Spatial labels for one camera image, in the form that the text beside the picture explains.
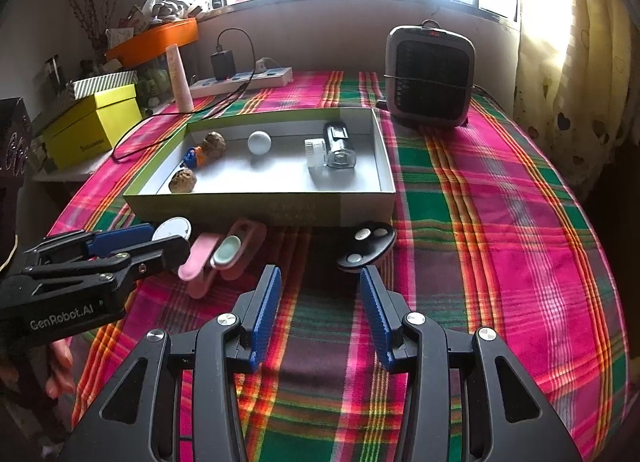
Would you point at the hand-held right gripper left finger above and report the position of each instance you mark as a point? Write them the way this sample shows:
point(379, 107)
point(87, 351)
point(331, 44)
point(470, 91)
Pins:
point(265, 317)

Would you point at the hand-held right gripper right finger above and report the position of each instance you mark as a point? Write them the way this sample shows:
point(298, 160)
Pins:
point(377, 317)

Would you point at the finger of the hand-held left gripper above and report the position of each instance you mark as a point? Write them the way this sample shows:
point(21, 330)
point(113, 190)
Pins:
point(160, 252)
point(120, 238)

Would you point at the green cup with white lid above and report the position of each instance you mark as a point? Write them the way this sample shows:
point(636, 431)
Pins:
point(172, 229)

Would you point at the brown walnut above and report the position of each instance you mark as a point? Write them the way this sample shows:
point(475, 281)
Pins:
point(182, 180)
point(214, 144)

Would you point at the black key fob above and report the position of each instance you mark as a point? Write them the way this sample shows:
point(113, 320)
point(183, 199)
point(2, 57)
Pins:
point(370, 242)

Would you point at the blue and orange toy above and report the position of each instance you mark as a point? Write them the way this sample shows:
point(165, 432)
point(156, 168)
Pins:
point(191, 156)

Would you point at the shallow cardboard box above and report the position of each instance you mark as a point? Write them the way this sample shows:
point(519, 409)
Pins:
point(280, 176)

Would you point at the white ball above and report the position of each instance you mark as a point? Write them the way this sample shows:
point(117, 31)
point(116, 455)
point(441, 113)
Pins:
point(259, 142)

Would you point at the person's left hand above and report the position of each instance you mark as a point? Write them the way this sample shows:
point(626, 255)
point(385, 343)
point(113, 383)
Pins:
point(60, 367)

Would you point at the pink clip with mint pad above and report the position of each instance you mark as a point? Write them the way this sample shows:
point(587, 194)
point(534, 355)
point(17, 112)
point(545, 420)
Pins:
point(200, 262)

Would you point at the yellow box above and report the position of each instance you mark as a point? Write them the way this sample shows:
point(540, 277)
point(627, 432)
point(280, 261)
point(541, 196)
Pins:
point(95, 126)

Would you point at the dark printed container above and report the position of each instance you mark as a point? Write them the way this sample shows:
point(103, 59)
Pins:
point(12, 151)

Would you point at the plaid tablecloth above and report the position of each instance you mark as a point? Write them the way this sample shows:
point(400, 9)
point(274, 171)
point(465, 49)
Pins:
point(500, 242)

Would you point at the striped box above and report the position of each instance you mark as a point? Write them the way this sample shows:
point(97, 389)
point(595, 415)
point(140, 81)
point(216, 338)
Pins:
point(100, 83)

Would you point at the clear plastic storage bin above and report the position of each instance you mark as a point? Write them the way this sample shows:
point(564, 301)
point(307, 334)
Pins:
point(152, 81)

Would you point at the cream tube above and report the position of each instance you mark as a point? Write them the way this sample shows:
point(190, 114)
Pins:
point(180, 81)

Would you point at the small white cylinder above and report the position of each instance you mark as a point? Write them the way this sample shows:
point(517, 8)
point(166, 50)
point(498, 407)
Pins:
point(316, 151)

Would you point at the glass jar with dark lid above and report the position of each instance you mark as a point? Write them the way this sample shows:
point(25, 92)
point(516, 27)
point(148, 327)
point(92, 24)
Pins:
point(55, 74)

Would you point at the black charger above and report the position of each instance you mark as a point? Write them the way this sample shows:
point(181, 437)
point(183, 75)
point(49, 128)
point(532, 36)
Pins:
point(222, 64)

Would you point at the orange tray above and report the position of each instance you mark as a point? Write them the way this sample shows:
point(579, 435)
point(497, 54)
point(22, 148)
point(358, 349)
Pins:
point(155, 39)

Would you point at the white power strip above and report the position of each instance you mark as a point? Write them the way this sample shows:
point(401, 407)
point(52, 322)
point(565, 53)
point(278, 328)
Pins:
point(270, 77)

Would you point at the white plug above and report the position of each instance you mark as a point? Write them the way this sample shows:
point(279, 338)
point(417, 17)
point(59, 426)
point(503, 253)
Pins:
point(262, 65)

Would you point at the white crumpled bags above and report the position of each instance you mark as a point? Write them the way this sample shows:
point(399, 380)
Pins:
point(170, 6)

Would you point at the grey space heater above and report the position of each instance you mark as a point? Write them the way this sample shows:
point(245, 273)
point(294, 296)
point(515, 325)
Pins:
point(430, 76)

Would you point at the patterned beige curtain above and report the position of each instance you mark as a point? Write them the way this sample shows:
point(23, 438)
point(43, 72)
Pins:
point(575, 66)

